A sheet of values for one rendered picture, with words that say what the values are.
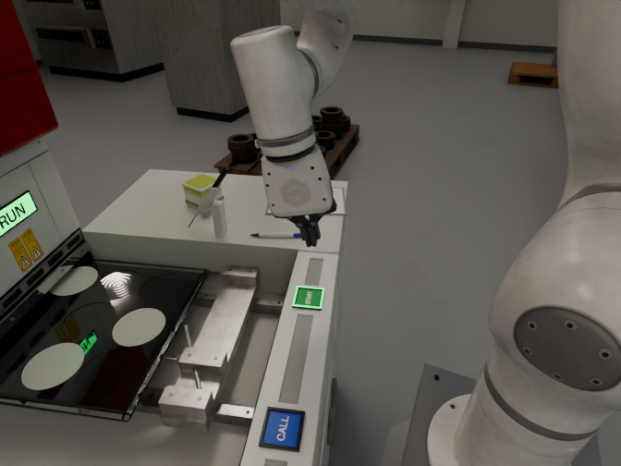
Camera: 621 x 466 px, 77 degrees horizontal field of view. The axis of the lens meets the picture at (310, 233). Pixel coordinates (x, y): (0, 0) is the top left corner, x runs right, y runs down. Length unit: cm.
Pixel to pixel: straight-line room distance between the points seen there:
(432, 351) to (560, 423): 154
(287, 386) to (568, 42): 54
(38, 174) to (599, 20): 93
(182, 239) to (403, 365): 126
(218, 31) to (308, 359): 405
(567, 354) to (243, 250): 73
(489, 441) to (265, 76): 51
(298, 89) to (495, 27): 945
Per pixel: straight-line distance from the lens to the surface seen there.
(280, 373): 66
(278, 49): 53
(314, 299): 76
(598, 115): 34
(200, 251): 96
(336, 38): 58
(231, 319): 85
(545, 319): 31
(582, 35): 32
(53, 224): 102
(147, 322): 87
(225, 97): 461
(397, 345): 197
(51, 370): 87
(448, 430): 67
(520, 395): 46
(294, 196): 60
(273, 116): 54
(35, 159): 98
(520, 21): 994
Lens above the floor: 150
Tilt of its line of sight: 35 degrees down
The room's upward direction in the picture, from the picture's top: straight up
